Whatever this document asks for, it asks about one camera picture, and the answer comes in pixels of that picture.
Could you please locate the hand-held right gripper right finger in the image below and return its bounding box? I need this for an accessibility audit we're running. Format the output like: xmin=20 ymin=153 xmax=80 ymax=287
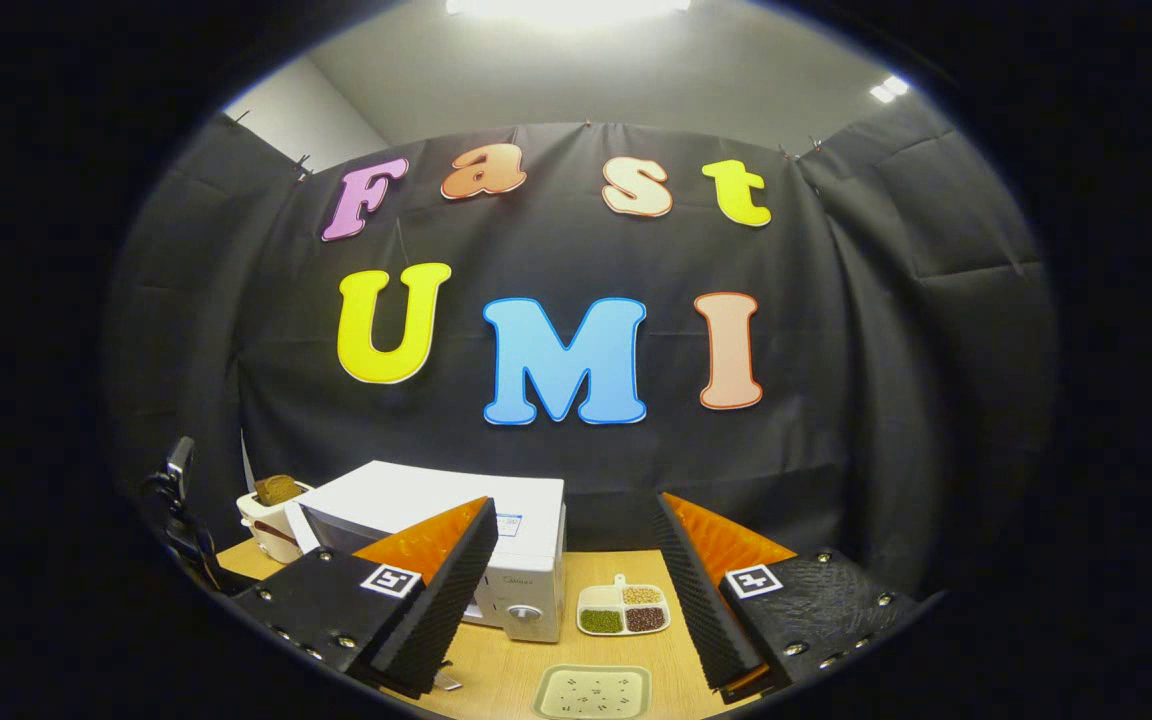
xmin=651 ymin=491 xmax=922 ymax=704

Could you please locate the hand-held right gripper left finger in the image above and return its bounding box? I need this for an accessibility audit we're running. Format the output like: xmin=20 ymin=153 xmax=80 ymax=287
xmin=233 ymin=496 xmax=500 ymax=699

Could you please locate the white microwave oven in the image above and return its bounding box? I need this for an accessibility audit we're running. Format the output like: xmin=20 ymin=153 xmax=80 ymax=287
xmin=284 ymin=461 xmax=567 ymax=644

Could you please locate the divided dish of beans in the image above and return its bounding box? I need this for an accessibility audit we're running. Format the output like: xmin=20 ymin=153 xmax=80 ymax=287
xmin=576 ymin=574 xmax=671 ymax=637

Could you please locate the white toaster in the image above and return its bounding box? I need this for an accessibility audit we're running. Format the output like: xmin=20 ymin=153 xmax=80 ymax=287
xmin=236 ymin=485 xmax=317 ymax=566

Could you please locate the pale square plate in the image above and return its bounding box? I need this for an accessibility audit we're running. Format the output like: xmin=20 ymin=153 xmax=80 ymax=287
xmin=534 ymin=664 xmax=653 ymax=720

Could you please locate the large ceiling light panel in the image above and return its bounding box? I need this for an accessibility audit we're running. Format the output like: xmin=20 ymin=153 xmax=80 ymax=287
xmin=446 ymin=0 xmax=692 ymax=26

